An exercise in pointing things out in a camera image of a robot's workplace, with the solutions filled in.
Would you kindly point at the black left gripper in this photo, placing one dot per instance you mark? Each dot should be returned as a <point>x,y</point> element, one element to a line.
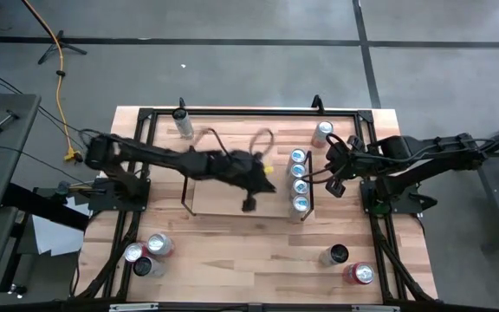
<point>236,169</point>

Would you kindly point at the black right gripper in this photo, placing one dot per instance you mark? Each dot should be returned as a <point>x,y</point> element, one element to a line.
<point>345,162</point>

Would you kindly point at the white can with black lid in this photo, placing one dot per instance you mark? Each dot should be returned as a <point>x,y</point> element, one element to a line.
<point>142,266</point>
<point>338,254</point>

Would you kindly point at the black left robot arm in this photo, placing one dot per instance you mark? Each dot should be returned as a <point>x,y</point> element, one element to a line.
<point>158,154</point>

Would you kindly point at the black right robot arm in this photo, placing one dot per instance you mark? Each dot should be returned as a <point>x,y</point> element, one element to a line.
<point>431,151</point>

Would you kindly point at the yellow tape tag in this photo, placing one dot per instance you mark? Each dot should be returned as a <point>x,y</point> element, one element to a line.
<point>269,170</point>

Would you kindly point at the orange white can silver lid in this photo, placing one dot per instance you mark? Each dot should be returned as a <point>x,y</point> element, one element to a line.
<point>324,128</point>

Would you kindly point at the black table clamp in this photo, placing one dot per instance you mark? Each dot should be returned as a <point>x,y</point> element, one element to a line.
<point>182,104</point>
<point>317,105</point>

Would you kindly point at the red white can silver lid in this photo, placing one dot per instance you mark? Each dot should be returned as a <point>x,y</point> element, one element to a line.
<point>159,244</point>
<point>133,252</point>

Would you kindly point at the white paper sheets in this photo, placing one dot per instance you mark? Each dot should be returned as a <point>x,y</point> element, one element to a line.
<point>54,236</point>

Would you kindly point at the black diagonal beam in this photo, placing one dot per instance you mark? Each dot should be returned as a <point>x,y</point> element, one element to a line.
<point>46,208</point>

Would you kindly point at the black tripod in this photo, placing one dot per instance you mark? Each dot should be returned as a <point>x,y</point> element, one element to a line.
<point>60,43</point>

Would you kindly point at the grey side desk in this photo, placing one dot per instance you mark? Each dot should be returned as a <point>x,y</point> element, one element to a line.
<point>13,143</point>

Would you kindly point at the metal caster wheel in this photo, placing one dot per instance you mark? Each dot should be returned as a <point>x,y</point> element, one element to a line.
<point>17,289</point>

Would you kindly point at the black aluminium table frame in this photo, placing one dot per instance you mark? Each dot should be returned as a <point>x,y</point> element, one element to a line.
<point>254,112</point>

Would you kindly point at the silver metal bracket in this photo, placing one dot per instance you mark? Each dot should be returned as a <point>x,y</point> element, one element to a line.
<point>132,307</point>
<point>375,308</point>

